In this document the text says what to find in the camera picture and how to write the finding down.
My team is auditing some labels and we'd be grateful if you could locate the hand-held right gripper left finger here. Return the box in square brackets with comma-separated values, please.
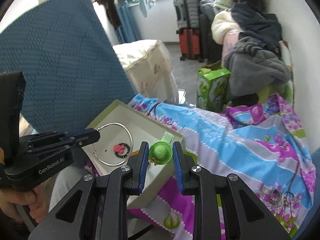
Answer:
[27, 141, 150, 240]

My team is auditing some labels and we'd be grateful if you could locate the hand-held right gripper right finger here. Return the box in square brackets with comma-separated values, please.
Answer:
[172, 141, 292, 240]

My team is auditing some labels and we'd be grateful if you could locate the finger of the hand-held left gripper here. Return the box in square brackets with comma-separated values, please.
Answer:
[26, 127, 101, 155]

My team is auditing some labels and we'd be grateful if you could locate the green straw hat clip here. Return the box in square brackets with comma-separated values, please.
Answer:
[149, 131, 173, 167]

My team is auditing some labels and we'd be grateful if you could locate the black coil hair tie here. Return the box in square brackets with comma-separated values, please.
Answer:
[119, 142, 132, 157]

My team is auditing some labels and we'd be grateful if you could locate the silver hoop necklace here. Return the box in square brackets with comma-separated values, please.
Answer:
[92, 122, 134, 167]

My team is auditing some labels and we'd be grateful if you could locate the white and green cardboard box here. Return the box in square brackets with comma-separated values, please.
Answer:
[82, 99, 186, 210]

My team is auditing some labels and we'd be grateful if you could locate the person's left hand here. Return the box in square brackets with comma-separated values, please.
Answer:
[0, 186, 52, 224]

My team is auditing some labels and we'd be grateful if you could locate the person's left leg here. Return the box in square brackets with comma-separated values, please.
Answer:
[49, 165, 89, 212]

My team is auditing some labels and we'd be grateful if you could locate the floral striped blanket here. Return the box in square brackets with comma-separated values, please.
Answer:
[85, 94, 317, 240]

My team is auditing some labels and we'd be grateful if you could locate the blue textured chair back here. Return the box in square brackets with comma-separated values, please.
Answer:
[0, 0, 137, 137]

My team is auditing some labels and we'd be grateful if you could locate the green printed carton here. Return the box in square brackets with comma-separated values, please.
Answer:
[196, 63, 232, 112]

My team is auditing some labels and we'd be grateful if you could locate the cream lace covered furniture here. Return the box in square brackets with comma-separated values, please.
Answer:
[112, 39, 180, 103]

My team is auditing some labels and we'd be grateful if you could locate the yellow green cushion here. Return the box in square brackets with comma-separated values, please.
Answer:
[257, 82, 293, 103]

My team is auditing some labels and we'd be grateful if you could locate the orange suitcase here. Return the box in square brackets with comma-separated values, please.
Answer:
[176, 27, 205, 62]

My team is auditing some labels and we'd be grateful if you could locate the grey fleece garment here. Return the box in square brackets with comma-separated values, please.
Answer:
[222, 37, 293, 97]

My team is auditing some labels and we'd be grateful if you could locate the black suitcase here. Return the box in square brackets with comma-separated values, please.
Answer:
[199, 12, 225, 64]

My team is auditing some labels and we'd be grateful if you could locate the pink bedding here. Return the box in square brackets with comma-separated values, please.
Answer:
[222, 29, 247, 57]

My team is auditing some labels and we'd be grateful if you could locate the cream white coat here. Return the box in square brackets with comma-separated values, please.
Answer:
[211, 9, 245, 45]

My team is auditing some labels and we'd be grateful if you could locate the grey suitcase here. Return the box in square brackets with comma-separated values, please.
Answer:
[172, 0, 201, 30]

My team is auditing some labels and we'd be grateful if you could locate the dark navy jacket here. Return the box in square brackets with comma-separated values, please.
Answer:
[231, 1, 283, 53]

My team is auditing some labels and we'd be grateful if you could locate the silver chain jewelry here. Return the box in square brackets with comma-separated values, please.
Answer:
[269, 188, 293, 206]

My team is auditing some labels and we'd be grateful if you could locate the black cord necklace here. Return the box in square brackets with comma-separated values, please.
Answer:
[287, 154, 302, 194]

